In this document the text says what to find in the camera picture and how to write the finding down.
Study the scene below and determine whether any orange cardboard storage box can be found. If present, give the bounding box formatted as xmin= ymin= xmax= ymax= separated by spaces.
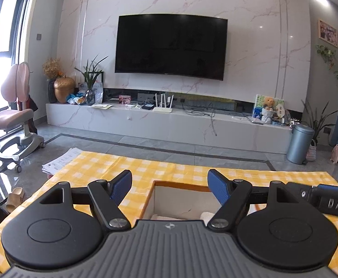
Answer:
xmin=140 ymin=181 xmax=221 ymax=220

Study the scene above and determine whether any beige slipper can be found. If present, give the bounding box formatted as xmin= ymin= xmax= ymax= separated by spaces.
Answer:
xmin=5 ymin=187 xmax=25 ymax=213

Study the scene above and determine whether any pink small heater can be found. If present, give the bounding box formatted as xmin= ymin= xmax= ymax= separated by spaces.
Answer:
xmin=330 ymin=144 xmax=338 ymax=164

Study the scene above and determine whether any yellow checkered tablecloth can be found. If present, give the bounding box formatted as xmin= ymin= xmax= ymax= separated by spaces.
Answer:
xmin=0 ymin=152 xmax=338 ymax=274

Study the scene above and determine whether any pink desk chair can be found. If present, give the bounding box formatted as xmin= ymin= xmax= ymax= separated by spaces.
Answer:
xmin=0 ymin=62 xmax=45 ymax=173

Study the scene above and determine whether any trailing ivy plant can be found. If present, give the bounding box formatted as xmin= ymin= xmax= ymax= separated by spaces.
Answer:
xmin=315 ymin=44 xmax=338 ymax=80

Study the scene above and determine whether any grey metal trash bin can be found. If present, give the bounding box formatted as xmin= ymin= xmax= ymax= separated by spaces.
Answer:
xmin=286 ymin=124 xmax=314 ymax=165

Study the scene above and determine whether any framed wall picture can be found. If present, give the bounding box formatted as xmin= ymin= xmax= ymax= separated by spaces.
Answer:
xmin=318 ymin=19 xmax=338 ymax=48

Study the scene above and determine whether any stack of white papers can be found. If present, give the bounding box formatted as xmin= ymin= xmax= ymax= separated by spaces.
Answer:
xmin=42 ymin=148 xmax=82 ymax=176

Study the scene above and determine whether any potted green floor plant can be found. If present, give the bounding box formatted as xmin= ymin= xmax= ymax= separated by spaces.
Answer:
xmin=301 ymin=101 xmax=338 ymax=146

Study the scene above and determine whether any black wall television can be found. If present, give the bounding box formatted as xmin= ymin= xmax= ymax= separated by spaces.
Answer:
xmin=115 ymin=14 xmax=228 ymax=80

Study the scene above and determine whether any small teddy on console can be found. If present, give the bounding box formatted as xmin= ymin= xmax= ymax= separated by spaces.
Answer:
xmin=261 ymin=97 xmax=275 ymax=124

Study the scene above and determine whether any white marble TV console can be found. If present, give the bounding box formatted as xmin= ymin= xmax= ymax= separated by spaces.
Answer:
xmin=46 ymin=104 xmax=292 ymax=154

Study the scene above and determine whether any green plant in vase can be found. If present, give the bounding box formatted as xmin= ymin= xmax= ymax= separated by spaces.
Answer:
xmin=74 ymin=56 xmax=108 ymax=106

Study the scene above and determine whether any golden acorn vase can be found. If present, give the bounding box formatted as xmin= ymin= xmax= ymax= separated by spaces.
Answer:
xmin=53 ymin=76 xmax=75 ymax=104

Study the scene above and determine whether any white wifi router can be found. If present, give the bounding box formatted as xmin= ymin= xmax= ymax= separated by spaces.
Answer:
xmin=153 ymin=94 xmax=174 ymax=114

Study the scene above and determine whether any white cloth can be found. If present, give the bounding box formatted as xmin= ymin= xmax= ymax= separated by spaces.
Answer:
xmin=200 ymin=212 xmax=215 ymax=225

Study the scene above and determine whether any woven pink basket bag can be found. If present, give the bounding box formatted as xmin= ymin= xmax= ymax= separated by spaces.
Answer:
xmin=306 ymin=139 xmax=317 ymax=162

